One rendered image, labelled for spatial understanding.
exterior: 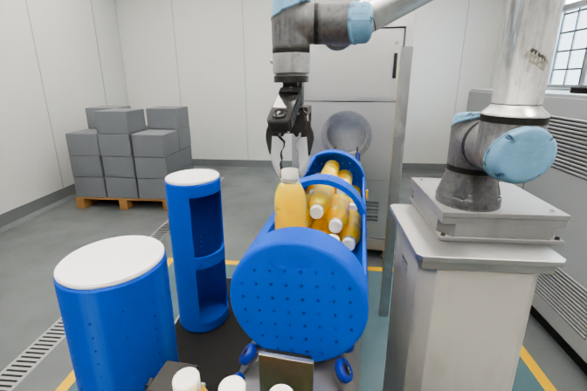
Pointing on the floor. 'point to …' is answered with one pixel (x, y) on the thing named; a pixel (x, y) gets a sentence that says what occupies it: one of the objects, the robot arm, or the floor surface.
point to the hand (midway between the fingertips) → (290, 172)
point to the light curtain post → (395, 174)
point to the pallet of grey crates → (128, 154)
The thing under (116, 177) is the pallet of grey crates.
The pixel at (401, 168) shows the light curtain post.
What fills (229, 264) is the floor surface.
